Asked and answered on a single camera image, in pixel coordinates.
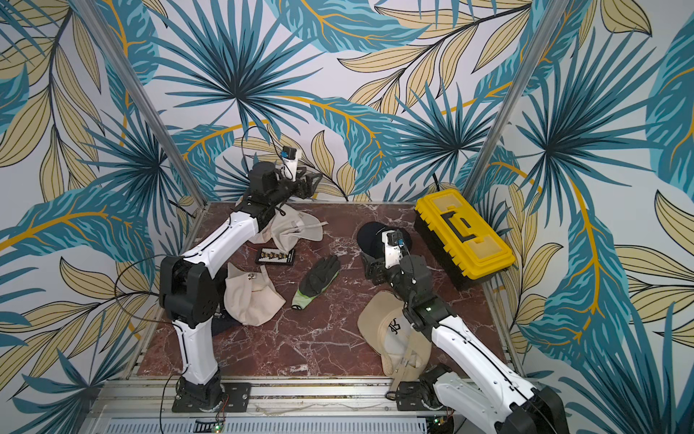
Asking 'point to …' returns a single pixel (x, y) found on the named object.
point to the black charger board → (274, 257)
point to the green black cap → (315, 281)
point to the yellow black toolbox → (464, 242)
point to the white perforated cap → (306, 227)
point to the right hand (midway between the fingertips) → (374, 250)
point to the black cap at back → (370, 240)
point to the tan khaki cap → (405, 352)
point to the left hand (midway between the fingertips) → (312, 172)
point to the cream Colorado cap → (251, 298)
